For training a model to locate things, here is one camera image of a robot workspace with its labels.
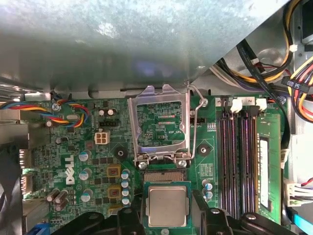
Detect yellow black power wires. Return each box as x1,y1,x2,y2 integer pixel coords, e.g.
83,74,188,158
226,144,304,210
212,0,313,116

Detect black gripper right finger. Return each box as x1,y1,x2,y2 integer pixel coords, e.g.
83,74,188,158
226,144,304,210
191,189,313,235

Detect black cable bundle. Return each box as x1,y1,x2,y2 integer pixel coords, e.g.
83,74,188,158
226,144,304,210
237,39,293,150

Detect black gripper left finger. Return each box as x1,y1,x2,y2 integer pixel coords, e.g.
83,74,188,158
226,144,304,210
51,206,147,235

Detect blue board connector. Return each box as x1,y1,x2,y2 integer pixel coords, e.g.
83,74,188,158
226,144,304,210
31,219,51,235

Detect white wire connector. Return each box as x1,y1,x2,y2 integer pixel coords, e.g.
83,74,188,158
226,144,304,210
285,182,301,208

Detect black PC case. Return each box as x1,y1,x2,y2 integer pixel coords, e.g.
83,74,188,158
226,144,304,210
0,0,313,235

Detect grey power supply unit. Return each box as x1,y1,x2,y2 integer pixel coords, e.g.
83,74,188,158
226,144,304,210
0,0,291,98

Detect wire locking lever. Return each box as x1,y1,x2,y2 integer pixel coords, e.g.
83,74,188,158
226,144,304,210
184,80,210,163

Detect black RAM slot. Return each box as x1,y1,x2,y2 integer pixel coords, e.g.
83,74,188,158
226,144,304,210
248,97,268,213
239,107,249,221
217,97,229,217
228,97,243,218

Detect green motherboard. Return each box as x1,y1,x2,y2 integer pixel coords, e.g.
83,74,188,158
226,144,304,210
22,94,289,235

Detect CPU socket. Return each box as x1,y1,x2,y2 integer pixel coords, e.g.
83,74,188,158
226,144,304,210
140,170,194,233

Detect green RAM stick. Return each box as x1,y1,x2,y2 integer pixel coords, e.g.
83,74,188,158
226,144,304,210
254,114,281,214

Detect blue flat wire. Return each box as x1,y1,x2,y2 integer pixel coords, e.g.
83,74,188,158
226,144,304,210
285,207,304,235

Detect silver topped CPU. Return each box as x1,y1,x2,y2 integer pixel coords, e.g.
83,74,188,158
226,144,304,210
143,181,192,229

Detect black case fan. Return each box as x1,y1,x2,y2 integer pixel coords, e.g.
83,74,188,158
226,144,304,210
0,144,24,235

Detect metal socket cover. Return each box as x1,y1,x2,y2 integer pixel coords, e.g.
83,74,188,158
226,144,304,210
127,84,192,169

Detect multicolour fan wires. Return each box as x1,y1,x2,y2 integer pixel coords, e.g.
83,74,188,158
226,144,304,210
0,99,90,128

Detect white board power connector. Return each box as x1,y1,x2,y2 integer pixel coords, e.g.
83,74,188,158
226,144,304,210
94,131,111,145

